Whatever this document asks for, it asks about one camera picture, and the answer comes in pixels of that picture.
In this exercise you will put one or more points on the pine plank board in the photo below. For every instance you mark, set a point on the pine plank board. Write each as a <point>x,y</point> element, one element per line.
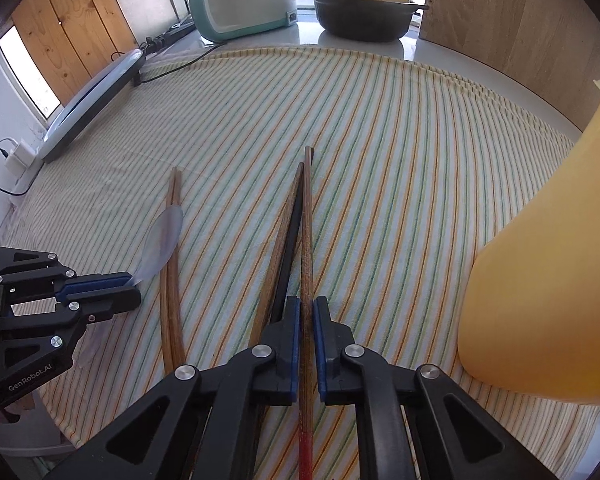
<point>65,25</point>

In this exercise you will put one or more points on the black ceramic pot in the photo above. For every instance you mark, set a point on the black ceramic pot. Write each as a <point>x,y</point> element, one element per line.
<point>360,22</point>

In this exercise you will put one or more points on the translucent plastic spoon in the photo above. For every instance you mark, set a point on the translucent plastic spoon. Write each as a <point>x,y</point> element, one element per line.
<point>162,240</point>

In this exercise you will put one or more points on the white cutting board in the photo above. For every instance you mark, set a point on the white cutting board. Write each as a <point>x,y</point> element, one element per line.
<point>145,0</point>

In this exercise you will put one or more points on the teal and white rice cooker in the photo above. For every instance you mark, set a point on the teal and white rice cooker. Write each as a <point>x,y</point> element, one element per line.
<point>240,5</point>

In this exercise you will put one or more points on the striped cloth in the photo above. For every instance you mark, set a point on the striped cloth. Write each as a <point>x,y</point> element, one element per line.
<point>380,160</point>

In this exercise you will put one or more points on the black chopstick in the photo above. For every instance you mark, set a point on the black chopstick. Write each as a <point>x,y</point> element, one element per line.
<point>291,250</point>

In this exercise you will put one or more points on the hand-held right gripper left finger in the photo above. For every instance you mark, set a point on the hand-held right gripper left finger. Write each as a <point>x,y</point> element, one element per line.
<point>294,350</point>

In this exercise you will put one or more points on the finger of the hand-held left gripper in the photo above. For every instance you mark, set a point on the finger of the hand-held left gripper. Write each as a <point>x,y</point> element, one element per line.
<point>110,305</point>
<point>95,281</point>

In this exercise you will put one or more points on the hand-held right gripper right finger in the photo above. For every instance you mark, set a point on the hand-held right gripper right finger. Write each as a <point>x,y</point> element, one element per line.
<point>320,350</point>

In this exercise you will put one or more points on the yellow plastic container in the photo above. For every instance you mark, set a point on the yellow plastic container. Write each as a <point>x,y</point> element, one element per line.
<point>545,285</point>

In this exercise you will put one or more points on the light wooden board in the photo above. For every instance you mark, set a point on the light wooden board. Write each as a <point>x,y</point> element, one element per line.
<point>505,10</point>

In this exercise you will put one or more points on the black power strip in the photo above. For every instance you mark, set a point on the black power strip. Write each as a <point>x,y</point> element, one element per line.
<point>170,35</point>

